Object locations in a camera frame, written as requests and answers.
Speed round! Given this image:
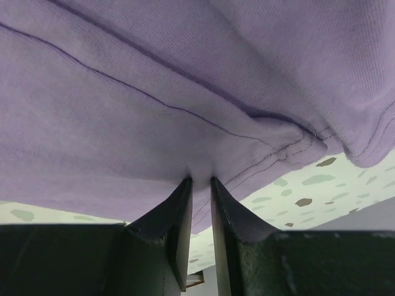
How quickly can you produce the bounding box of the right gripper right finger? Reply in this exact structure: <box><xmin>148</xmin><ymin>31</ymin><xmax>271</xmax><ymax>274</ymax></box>
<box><xmin>210</xmin><ymin>178</ymin><xmax>394</xmax><ymax>296</ymax></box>

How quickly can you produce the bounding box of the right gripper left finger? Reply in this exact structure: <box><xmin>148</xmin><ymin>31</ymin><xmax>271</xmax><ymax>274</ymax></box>
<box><xmin>1</xmin><ymin>178</ymin><xmax>193</xmax><ymax>296</ymax></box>

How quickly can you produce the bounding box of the purple t shirt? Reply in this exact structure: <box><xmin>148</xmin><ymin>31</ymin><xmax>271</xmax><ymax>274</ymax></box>
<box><xmin>1</xmin><ymin>1</ymin><xmax>394</xmax><ymax>232</ymax></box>

